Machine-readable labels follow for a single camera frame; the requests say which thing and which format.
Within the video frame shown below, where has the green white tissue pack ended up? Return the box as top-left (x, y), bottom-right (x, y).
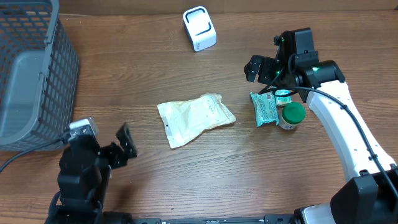
top-left (274, 90), bottom-right (292, 107)

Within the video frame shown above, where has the teal wipes packet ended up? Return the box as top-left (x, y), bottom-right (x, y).
top-left (250, 92), bottom-right (279, 128)

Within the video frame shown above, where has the green lid glass jar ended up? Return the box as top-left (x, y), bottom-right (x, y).
top-left (279, 102), bottom-right (306, 130)

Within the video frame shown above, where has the brown Panera snack bag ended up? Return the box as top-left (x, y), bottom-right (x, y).
top-left (157, 93), bottom-right (236, 149)

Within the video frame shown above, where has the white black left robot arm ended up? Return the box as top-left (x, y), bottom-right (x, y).
top-left (45, 136), bottom-right (137, 223)

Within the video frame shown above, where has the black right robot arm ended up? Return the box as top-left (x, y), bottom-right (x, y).
top-left (244, 28), bottom-right (397, 223)

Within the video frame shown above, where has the white black barcode scanner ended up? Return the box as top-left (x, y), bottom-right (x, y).
top-left (182, 6), bottom-right (217, 52)

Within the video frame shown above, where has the grey plastic mesh basket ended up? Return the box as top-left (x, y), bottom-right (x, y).
top-left (1, 0), bottom-right (80, 151)

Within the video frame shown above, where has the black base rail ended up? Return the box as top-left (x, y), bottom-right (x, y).
top-left (102, 213), bottom-right (352, 224)

